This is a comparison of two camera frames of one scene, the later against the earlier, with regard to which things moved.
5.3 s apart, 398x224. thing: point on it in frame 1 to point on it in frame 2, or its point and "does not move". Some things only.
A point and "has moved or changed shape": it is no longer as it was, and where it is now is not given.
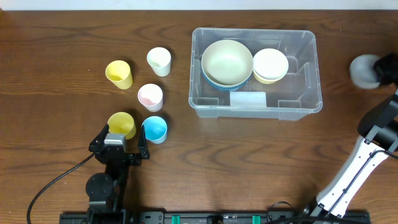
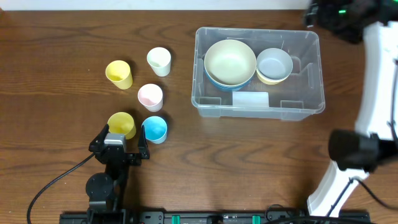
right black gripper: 385,70 to 311,17
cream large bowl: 227,62 does not move
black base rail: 213,216 does not move
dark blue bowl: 226,88 has moved or changed shape
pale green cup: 159,59 does not move
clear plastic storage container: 255,74 does not move
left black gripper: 117,155 does not move
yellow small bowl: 262,81 has moved or changed shape
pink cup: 151,96 does not move
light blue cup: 155,129 does not move
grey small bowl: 362,72 has moved or changed shape
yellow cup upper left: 119,73 does not move
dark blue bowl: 224,89 has moved or changed shape
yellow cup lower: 121,122 does not move
